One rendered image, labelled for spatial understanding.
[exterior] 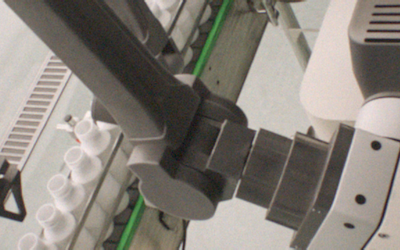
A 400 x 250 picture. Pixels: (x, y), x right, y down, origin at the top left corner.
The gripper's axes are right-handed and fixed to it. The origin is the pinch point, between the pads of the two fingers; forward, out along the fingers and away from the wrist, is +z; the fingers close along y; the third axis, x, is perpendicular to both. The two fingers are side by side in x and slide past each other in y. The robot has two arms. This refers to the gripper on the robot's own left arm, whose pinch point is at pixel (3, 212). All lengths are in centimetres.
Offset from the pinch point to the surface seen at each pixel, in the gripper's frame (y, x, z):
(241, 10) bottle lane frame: -9, 78, 45
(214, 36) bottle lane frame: -9, 66, 40
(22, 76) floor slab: -165, 129, 140
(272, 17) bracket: -4, 80, 50
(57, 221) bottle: -12.6, 11.8, 25.3
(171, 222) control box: -8, 27, 50
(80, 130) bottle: -16.6, 30.0, 24.7
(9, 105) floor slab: -164, 114, 140
